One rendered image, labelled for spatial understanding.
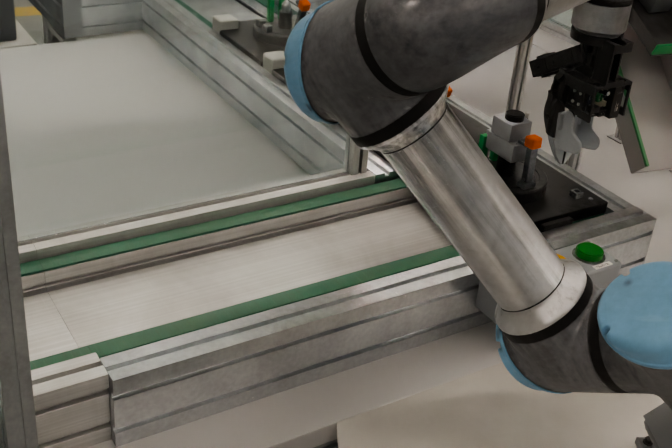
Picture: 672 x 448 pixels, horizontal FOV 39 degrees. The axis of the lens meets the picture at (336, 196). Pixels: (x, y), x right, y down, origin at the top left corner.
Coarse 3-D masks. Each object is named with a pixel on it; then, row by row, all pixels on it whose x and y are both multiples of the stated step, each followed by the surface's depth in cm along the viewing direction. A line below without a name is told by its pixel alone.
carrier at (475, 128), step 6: (456, 108) 179; (456, 114) 177; (462, 114) 177; (462, 120) 174; (468, 120) 175; (474, 120) 175; (468, 126) 172; (474, 126) 172; (480, 126) 173; (474, 132) 170; (480, 132) 170; (486, 132) 170; (474, 138) 168
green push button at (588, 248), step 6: (576, 246) 138; (582, 246) 137; (588, 246) 137; (594, 246) 138; (576, 252) 137; (582, 252) 136; (588, 252) 136; (594, 252) 136; (600, 252) 136; (582, 258) 136; (588, 258) 135; (594, 258) 135; (600, 258) 136
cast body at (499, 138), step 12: (504, 120) 147; (516, 120) 146; (528, 120) 148; (492, 132) 150; (504, 132) 147; (516, 132) 147; (528, 132) 148; (492, 144) 150; (504, 144) 148; (516, 144) 147; (504, 156) 148; (516, 156) 147
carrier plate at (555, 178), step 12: (552, 168) 160; (552, 180) 156; (564, 180) 156; (552, 192) 152; (564, 192) 152; (588, 192) 153; (528, 204) 148; (540, 204) 148; (552, 204) 148; (564, 204) 149; (576, 204) 149; (588, 204) 149; (600, 204) 150; (540, 216) 145; (552, 216) 145; (564, 216) 146; (576, 216) 148; (588, 216) 149
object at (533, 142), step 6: (528, 138) 144; (534, 138) 144; (540, 138) 144; (522, 144) 146; (528, 144) 145; (534, 144) 144; (540, 144) 145; (528, 150) 145; (534, 150) 145; (528, 156) 146; (534, 156) 146; (528, 162) 146; (534, 162) 146; (528, 168) 146; (534, 168) 147; (522, 174) 148; (528, 174) 147; (522, 180) 148; (528, 180) 147
